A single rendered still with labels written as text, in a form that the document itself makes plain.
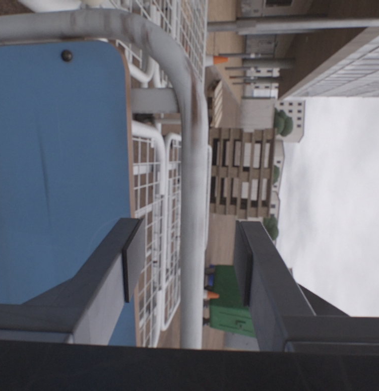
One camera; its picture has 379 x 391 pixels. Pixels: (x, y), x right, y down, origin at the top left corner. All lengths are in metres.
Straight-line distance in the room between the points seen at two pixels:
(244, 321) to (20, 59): 6.00
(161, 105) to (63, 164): 0.10
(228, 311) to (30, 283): 5.68
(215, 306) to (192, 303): 5.64
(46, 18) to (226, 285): 6.03
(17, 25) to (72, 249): 0.20
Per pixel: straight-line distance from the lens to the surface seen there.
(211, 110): 5.58
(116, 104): 0.25
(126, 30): 0.25
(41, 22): 0.29
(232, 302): 5.94
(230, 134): 3.97
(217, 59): 3.76
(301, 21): 5.30
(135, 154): 2.16
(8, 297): 0.38
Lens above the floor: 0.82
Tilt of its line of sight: 11 degrees down
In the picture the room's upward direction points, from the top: 94 degrees clockwise
